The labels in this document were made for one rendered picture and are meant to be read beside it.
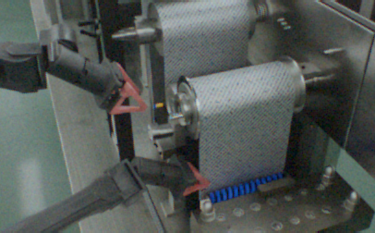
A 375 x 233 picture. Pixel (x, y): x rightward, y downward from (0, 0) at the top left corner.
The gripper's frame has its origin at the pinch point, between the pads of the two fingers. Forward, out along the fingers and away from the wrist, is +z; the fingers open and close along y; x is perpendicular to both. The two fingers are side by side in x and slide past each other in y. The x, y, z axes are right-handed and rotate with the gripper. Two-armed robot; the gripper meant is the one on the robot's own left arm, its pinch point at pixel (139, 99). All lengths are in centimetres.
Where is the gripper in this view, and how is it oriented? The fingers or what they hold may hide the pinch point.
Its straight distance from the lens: 89.3
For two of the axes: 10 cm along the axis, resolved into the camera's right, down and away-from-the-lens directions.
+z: 7.2, 3.6, 6.0
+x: 6.0, -7.6, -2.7
